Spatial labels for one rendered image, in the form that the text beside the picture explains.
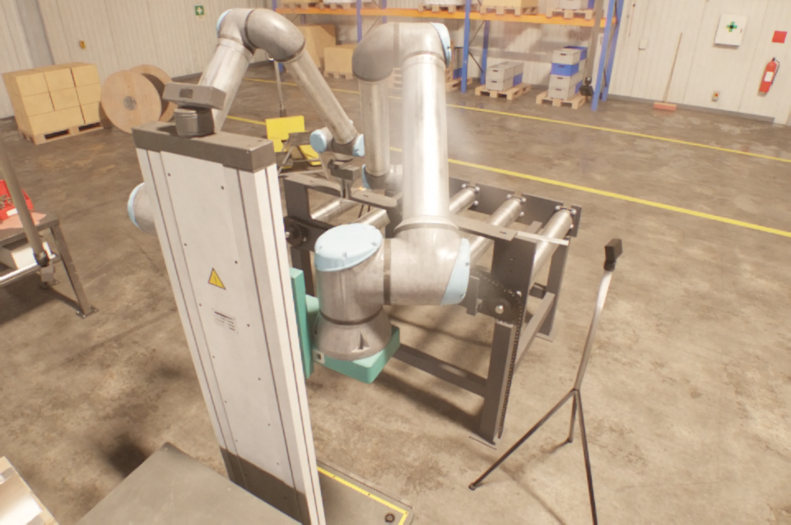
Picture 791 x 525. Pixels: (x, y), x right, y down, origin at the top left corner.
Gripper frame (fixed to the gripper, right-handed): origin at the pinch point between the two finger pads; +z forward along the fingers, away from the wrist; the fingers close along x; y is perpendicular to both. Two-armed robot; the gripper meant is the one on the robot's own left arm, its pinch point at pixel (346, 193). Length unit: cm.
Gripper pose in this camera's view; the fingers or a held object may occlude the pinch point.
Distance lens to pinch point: 212.2
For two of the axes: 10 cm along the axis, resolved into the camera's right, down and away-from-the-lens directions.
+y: 5.4, -3.9, 7.5
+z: 0.0, 8.8, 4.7
